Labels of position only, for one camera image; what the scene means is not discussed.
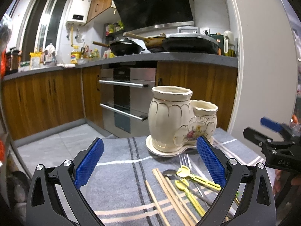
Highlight white water heater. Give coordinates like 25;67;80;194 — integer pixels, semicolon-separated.
66;0;92;26

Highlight person right hand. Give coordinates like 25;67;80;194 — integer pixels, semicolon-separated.
272;114;301;195

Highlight cream ceramic utensil holder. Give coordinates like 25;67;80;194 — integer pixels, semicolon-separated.
145;86;218;157

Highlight yellow food package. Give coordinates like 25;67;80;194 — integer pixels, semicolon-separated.
30;52;42;69

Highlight black wok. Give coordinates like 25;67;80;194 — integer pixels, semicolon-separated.
92;38;144;57

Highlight white oil dispenser bottle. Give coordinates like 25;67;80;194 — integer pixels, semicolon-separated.
223;30;235;57

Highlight green kitchen appliance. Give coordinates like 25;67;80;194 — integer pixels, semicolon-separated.
208;33;224;55

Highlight stainless steel oven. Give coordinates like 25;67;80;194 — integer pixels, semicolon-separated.
98;66;156;138

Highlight silver fork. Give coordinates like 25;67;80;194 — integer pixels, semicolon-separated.
177;154;212;206

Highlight wooden chopstick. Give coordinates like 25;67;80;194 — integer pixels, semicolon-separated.
157;168;196;225
165;177;198;223
144;180;170;226
152;168;191;225

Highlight grey striped table cloth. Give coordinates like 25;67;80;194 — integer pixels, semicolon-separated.
55;126;276;226

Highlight yellow plastic fork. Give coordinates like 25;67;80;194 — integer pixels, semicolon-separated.
174;179;206;217

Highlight red plastic bag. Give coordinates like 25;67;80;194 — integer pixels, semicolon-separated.
1;51;7;79

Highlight grey kitchen countertop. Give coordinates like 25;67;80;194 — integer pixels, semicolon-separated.
2;52;238;82

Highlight black range hood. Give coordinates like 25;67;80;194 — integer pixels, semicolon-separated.
113;0;193;31

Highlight black electric griddle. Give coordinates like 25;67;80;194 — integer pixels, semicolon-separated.
163;33;218;55

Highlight silver flower spoon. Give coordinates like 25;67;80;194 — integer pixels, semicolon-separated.
162;169;212;206

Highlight yellow oil bottle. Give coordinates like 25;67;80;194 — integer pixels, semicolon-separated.
70;45;81;64

